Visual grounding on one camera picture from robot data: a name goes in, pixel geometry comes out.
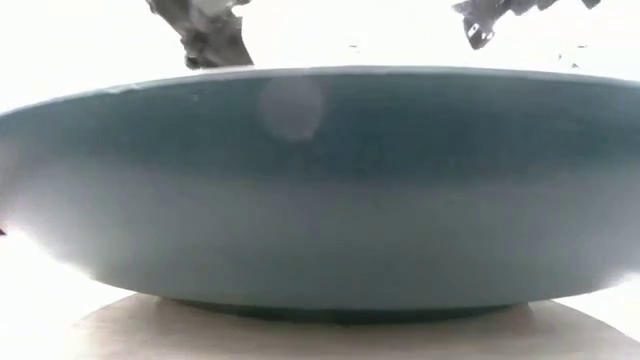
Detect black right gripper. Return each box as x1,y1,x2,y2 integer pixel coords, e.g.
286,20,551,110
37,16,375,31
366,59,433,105
452,0,602,51

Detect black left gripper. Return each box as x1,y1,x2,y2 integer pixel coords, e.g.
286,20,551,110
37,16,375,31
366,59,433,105
144,0,255,70

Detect dark teal plate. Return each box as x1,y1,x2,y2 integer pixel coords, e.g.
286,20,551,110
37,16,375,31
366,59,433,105
0,64,640,325

